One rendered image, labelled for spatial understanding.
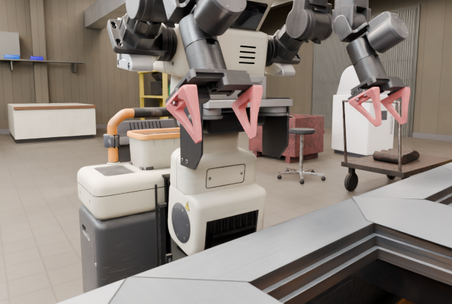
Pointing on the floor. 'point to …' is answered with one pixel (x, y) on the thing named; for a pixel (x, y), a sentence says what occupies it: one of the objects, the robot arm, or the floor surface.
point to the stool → (302, 155)
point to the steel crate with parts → (305, 121)
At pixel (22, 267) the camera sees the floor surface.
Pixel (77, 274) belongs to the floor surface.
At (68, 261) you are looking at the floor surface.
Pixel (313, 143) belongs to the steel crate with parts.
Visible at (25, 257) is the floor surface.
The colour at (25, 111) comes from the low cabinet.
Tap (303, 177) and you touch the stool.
